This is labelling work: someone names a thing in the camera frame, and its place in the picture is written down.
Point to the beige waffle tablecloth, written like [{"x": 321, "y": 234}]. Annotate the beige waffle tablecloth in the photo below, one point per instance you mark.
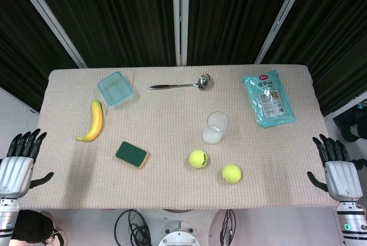
[{"x": 172, "y": 120}]

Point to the transparent plastic cup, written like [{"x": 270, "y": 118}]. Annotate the transparent plastic cup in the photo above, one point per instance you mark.
[{"x": 213, "y": 134}]

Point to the green yellow sponge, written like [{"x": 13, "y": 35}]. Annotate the green yellow sponge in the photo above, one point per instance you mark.
[{"x": 130, "y": 152}]

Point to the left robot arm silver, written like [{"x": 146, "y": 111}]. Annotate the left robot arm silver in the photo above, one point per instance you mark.
[{"x": 8, "y": 217}]

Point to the teal plastic bag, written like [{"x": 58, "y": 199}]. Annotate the teal plastic bag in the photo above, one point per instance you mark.
[{"x": 268, "y": 99}]

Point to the yellow tennis ball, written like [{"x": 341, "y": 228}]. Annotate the yellow tennis ball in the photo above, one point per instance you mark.
[
  {"x": 198, "y": 159},
  {"x": 231, "y": 173}
]

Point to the person head black hair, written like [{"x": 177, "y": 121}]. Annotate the person head black hair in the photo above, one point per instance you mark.
[{"x": 31, "y": 226}]

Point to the grey round robot base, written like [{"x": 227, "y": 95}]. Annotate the grey round robot base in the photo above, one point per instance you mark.
[{"x": 180, "y": 237}]

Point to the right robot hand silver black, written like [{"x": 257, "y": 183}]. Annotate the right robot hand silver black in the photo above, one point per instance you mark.
[{"x": 342, "y": 180}]

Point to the yellow banana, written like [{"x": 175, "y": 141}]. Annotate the yellow banana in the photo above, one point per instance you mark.
[{"x": 97, "y": 120}]

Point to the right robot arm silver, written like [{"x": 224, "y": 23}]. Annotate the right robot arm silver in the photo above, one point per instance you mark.
[{"x": 351, "y": 223}]

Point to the clear container blue rim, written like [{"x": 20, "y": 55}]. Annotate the clear container blue rim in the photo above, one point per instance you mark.
[{"x": 114, "y": 91}]

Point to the black curtain panel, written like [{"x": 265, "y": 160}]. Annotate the black curtain panel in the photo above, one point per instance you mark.
[
  {"x": 114, "y": 13},
  {"x": 229, "y": 13},
  {"x": 20, "y": 42},
  {"x": 335, "y": 42}
]

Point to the white partition post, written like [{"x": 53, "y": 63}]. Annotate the white partition post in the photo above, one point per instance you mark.
[
  {"x": 180, "y": 16},
  {"x": 282, "y": 13},
  {"x": 48, "y": 16}
]

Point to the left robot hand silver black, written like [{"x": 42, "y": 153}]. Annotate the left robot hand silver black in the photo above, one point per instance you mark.
[{"x": 14, "y": 171}]

